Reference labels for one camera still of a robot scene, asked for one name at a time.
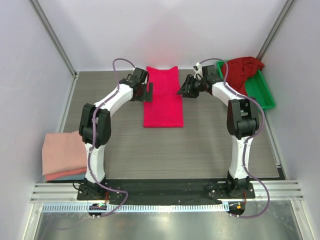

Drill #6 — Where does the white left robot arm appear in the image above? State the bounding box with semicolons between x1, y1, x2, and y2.
77;67;153;200

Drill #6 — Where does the left aluminium frame post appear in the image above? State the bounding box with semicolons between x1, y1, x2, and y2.
29;0;78;79

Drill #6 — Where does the green plastic tray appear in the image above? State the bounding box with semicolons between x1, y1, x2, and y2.
217;61;276;111

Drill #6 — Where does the slotted white cable duct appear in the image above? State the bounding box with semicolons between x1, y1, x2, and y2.
41;202;229;214

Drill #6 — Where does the hot pink t shirt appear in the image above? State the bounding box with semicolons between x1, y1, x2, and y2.
143;66;184;128

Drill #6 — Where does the folded light blue t shirt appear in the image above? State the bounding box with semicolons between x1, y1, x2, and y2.
59;173;86;181

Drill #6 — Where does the right aluminium frame post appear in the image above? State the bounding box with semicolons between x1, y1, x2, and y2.
256;0;297;61

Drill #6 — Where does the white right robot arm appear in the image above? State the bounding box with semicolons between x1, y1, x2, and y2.
177;63;260;200

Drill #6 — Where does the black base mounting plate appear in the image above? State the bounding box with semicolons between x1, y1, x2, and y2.
76;178;256;203

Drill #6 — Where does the dark red t shirt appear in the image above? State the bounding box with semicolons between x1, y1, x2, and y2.
226;56;265;96

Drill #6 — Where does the aluminium extrusion rail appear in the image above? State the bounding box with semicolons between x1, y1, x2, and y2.
29;180;304;204

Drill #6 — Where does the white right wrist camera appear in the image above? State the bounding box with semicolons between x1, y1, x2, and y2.
193;62;203;76

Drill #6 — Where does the aluminium frame post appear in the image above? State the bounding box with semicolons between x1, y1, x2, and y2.
256;0;297;61
29;0;78;79

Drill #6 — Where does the folded salmon t shirt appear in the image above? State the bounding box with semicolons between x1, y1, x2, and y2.
45;168;87;181

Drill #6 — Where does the folded light pink t shirt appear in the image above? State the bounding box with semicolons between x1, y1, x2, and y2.
42;131;87;176

